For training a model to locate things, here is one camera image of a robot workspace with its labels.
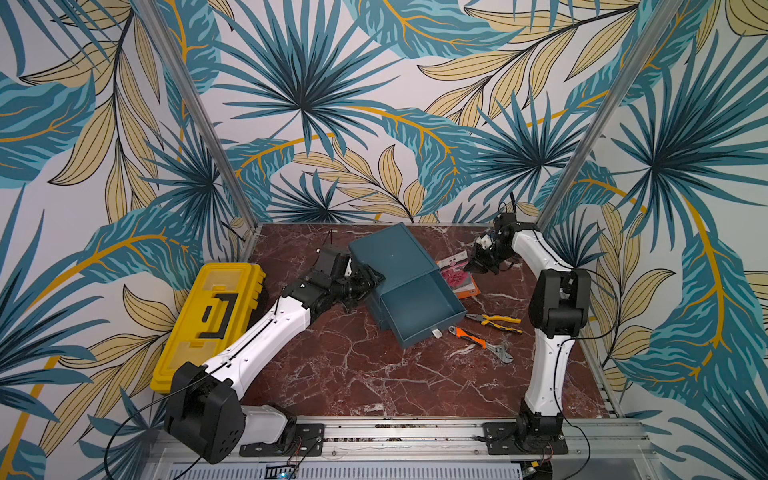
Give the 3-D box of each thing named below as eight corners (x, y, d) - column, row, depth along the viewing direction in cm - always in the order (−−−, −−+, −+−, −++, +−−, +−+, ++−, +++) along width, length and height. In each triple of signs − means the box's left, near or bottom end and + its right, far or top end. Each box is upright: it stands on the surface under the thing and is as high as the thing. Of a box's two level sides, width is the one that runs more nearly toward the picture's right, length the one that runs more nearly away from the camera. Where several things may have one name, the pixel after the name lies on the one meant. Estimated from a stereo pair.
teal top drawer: (402, 371, 86) (407, 341, 69) (380, 326, 95) (380, 290, 78) (457, 345, 92) (475, 311, 74) (432, 304, 100) (442, 266, 83)
